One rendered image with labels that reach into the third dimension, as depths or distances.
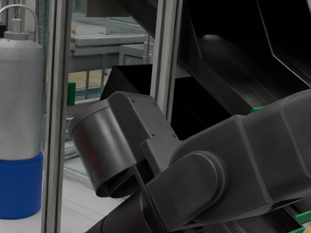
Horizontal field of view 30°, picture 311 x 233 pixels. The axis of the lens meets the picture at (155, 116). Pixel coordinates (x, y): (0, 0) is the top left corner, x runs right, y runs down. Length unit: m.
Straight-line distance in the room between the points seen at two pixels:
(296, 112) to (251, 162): 0.04
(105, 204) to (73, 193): 0.11
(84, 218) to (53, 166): 0.76
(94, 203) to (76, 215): 0.10
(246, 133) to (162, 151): 0.08
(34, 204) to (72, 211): 0.11
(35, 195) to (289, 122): 1.22
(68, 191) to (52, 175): 0.92
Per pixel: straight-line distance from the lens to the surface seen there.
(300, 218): 0.78
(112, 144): 0.42
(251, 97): 0.65
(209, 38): 0.74
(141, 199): 0.40
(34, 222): 1.51
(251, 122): 0.36
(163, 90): 0.64
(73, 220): 1.52
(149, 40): 1.50
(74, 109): 0.79
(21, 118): 1.44
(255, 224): 0.73
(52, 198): 0.80
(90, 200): 1.65
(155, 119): 0.43
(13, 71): 1.42
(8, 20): 1.79
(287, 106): 0.35
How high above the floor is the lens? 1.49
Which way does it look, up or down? 14 degrees down
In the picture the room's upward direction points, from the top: 5 degrees clockwise
